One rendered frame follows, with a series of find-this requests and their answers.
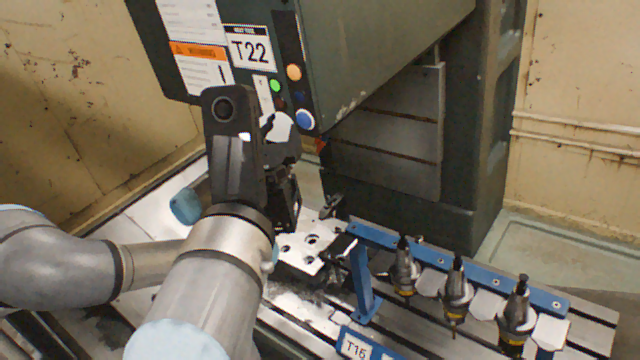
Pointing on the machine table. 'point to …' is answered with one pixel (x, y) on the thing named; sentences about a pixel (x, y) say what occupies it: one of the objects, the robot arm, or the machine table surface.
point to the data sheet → (192, 21)
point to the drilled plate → (305, 268)
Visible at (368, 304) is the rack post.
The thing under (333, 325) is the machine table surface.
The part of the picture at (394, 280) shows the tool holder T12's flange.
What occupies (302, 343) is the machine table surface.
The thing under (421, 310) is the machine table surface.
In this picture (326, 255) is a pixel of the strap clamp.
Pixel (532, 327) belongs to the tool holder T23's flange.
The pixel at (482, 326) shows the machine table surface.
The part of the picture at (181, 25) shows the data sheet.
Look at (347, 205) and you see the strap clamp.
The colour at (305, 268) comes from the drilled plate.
